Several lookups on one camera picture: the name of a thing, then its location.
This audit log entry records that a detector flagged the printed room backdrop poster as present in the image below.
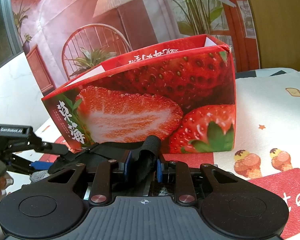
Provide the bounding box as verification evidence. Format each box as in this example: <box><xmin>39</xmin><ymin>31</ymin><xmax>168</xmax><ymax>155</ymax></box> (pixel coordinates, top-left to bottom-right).
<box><xmin>11</xmin><ymin>0</ymin><xmax>260</xmax><ymax>94</ymax></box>

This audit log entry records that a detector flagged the grey knitted cloth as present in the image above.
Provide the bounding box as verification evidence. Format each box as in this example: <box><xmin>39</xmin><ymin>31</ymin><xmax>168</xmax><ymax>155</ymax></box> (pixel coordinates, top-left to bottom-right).
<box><xmin>30</xmin><ymin>170</ymin><xmax>50</xmax><ymax>183</ymax></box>

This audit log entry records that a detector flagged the red strawberry cardboard box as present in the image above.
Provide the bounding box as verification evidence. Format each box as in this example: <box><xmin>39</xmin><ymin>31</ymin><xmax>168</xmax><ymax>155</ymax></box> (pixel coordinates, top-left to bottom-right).
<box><xmin>43</xmin><ymin>35</ymin><xmax>236</xmax><ymax>154</ymax></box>

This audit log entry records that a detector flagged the cartoon print tablecloth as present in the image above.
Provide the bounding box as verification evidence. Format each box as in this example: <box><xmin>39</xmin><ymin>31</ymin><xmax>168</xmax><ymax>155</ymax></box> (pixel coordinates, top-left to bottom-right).
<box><xmin>5</xmin><ymin>67</ymin><xmax>300</xmax><ymax>240</ymax></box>

